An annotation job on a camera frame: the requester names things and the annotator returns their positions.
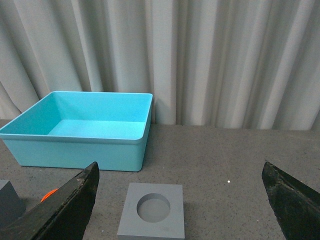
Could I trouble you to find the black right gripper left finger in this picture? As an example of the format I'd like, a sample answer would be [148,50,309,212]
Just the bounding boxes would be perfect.
[0,161,100,240]

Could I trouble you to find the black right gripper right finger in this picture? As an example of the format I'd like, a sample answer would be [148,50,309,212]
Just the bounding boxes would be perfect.
[261,161,320,240]

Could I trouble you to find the orange cylinder with white numbers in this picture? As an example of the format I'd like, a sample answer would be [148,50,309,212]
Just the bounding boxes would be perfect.
[40,188,58,203]

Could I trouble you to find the gray block with square hole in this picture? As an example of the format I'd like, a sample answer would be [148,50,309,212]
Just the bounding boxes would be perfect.
[0,179,26,229]

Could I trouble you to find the gray block with round hole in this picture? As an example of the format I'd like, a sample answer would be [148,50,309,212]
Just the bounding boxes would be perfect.
[117,182,185,240]

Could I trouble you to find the light blue plastic box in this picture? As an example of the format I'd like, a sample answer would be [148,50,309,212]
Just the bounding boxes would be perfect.
[0,91,153,172]

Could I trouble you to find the white pleated curtain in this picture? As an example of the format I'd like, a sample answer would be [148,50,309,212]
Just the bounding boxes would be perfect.
[0,0,320,131]

